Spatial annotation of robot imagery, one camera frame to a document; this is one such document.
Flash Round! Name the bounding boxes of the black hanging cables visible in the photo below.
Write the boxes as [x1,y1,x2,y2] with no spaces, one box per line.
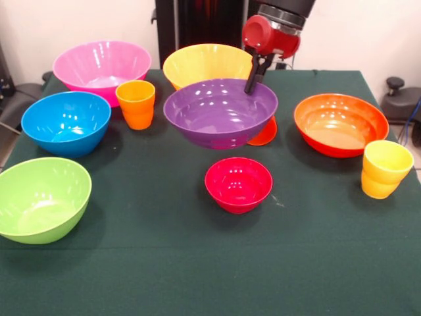
[275,55,299,70]

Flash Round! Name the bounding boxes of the green bowl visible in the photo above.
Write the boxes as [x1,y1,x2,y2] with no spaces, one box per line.
[0,157,93,246]

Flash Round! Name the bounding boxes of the large pink bowl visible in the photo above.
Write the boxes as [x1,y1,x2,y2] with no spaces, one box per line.
[52,40,153,108]

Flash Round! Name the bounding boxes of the black device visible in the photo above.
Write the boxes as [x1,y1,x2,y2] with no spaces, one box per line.
[0,42,14,98]

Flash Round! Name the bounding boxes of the large yellow-orange bowl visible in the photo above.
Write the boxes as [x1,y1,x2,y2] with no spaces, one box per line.
[162,43,255,91]

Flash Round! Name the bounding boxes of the purple bowl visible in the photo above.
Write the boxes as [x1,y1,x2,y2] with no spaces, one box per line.
[162,78,280,151]

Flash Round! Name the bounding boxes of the yellow cup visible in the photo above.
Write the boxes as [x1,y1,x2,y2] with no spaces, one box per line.
[360,140,415,200]

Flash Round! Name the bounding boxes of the blue cable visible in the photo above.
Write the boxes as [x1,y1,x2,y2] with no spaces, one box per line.
[403,98,421,145]

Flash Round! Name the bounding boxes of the red-orange cup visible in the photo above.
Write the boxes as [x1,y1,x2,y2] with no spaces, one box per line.
[247,115,278,147]

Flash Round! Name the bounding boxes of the small crimson bowl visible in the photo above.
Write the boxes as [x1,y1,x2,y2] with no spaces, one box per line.
[204,157,274,215]

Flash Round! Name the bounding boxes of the shallow red-orange bowl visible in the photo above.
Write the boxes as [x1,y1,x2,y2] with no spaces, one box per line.
[293,93,390,159]

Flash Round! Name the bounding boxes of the orange cup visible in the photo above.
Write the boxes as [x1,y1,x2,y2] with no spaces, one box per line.
[115,80,157,130]

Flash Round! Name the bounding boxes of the dark green tablecloth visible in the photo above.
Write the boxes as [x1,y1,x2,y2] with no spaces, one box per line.
[0,68,421,316]

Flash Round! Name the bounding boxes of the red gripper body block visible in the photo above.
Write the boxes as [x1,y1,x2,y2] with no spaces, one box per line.
[242,14,301,61]

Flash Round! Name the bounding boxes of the blue bowl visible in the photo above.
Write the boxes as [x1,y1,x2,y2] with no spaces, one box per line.
[20,91,112,159]

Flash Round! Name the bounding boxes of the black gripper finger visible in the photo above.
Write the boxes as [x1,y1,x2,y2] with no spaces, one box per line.
[243,45,268,95]
[261,54,278,77]

